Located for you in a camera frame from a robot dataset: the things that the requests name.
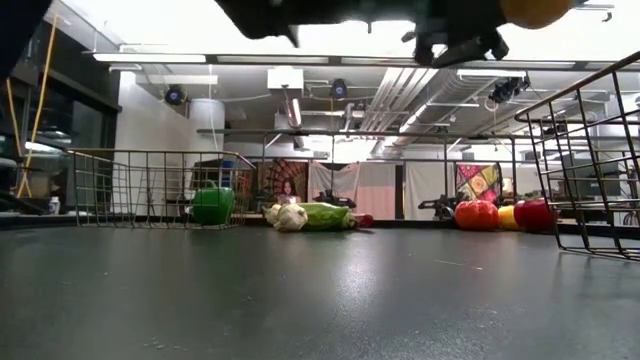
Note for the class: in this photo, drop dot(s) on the yellow mango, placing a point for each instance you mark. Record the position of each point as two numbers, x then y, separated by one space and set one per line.
535 12

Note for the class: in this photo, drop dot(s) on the orange tomato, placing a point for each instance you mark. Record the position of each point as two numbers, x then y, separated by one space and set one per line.
476 215

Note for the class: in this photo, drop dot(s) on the yellow lemon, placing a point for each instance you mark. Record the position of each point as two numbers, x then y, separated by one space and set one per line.
507 218

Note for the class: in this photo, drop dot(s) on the black ceiling device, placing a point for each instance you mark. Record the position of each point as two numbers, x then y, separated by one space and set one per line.
507 90

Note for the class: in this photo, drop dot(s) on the white round column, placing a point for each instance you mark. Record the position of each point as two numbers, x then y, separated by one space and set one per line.
206 125

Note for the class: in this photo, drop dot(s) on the metal pipe rack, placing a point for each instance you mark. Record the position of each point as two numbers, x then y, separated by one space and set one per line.
350 132

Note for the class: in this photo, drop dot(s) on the colourful patchwork quilt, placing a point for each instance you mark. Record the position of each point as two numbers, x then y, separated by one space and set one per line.
477 182

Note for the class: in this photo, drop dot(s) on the mandala tapestry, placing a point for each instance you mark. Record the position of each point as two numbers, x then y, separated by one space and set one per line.
295 175

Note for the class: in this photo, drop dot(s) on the red fruit with green top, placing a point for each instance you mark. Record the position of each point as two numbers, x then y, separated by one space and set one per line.
535 215

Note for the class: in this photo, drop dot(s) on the white hanging cloth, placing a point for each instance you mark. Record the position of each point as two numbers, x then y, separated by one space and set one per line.
425 185
330 177

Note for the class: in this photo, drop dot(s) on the white ceiling box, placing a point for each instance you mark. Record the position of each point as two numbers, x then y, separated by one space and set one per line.
285 79

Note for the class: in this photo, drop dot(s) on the white bottle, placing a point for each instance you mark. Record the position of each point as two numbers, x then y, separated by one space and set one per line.
54 206

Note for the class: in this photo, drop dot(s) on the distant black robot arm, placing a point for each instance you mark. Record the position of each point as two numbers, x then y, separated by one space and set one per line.
332 200
440 206

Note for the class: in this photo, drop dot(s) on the silver ceiling ducts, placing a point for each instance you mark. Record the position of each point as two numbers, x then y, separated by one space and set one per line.
400 95

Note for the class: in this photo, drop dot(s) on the person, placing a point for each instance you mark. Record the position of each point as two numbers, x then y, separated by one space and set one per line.
287 192

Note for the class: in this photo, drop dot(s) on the green bell pepper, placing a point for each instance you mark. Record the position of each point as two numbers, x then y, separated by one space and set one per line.
212 205

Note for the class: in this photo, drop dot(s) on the pink hanging cloth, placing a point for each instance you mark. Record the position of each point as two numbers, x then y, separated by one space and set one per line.
375 192

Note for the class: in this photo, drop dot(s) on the round black fan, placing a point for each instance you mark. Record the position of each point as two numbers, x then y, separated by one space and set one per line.
339 89
175 95

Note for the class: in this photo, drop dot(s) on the red long pepper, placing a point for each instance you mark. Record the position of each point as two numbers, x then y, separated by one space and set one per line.
365 220

